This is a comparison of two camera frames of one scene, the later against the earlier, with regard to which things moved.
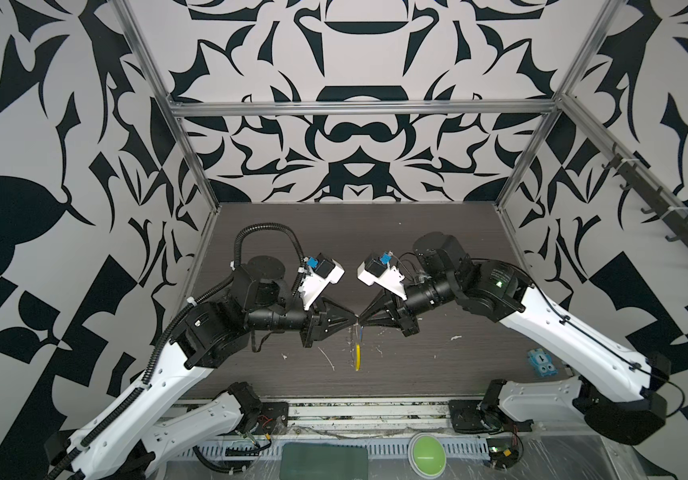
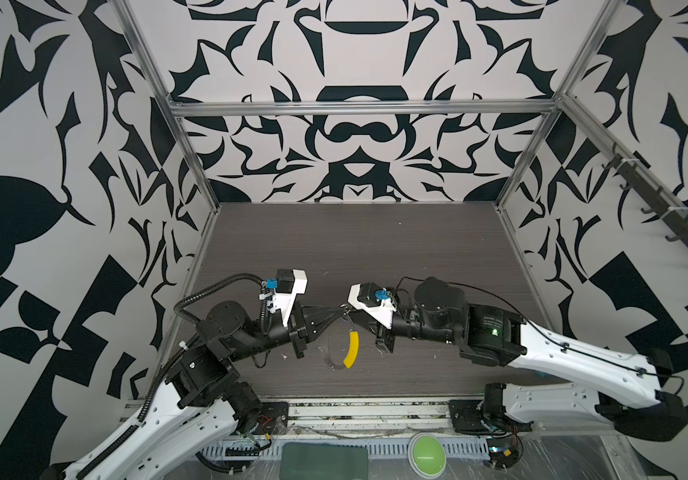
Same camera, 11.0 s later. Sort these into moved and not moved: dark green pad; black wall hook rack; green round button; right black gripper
Moved: right black gripper
Not moved: dark green pad; black wall hook rack; green round button
